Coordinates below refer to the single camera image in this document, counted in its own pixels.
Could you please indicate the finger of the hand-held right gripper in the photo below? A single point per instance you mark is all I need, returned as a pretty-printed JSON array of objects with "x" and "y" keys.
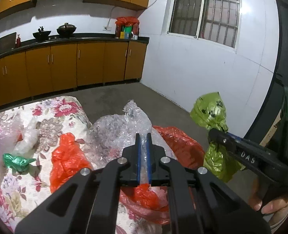
[
  {"x": 219, "y": 139},
  {"x": 234, "y": 136}
]

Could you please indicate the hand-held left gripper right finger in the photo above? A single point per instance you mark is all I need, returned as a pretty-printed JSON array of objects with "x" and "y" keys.
[{"x": 148, "y": 156}]

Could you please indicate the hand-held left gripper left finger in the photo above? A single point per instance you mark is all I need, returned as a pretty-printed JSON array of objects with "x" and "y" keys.
[{"x": 139, "y": 156}]

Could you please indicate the yellow-green plastic bag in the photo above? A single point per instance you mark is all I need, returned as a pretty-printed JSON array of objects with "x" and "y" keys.
[{"x": 207, "y": 112}]

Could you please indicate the large red plastic bag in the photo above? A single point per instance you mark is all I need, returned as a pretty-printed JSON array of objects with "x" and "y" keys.
[{"x": 180, "y": 146}]

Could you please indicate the person's right hand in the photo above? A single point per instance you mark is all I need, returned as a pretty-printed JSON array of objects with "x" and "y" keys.
[{"x": 277, "y": 203}]

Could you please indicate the clear bubble wrap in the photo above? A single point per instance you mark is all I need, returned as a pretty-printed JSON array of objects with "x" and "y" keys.
[{"x": 114, "y": 131}]

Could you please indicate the floral blanket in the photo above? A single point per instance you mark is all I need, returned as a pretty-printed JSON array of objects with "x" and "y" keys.
[{"x": 49, "y": 117}]

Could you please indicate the dark door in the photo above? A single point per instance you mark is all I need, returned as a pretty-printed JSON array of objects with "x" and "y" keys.
[{"x": 287, "y": 41}]

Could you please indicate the orange base kitchen cabinets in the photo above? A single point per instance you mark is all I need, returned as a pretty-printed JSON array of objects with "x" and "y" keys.
[{"x": 63, "y": 65}]

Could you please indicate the white cup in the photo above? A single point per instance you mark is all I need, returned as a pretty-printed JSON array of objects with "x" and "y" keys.
[{"x": 134, "y": 37}]

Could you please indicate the small green plastic bag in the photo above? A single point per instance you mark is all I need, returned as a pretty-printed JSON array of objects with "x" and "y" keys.
[{"x": 16, "y": 162}]

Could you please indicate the green box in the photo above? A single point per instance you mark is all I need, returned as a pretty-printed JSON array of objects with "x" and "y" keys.
[{"x": 127, "y": 32}]

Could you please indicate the barred window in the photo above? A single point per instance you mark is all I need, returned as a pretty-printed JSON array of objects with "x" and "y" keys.
[{"x": 204, "y": 12}]

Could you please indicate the red bag of groceries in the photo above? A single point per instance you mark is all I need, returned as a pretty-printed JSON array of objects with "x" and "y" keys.
[{"x": 126, "y": 20}]

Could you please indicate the translucent plastic film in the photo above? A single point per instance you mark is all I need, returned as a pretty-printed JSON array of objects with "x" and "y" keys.
[{"x": 2, "y": 139}]

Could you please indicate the black kitchen countertop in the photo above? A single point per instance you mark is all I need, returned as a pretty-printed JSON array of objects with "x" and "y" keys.
[{"x": 61, "y": 40}]

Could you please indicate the black wok with lid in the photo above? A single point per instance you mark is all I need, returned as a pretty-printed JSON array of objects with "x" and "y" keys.
[{"x": 66, "y": 30}]

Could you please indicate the red bottle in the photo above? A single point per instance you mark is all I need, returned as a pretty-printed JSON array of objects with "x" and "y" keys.
[{"x": 18, "y": 41}]

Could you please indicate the brown cutting board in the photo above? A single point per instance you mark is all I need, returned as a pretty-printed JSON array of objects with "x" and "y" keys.
[{"x": 7, "y": 42}]

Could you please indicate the wall power outlet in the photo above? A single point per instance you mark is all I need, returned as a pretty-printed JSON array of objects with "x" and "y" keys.
[{"x": 107, "y": 27}]

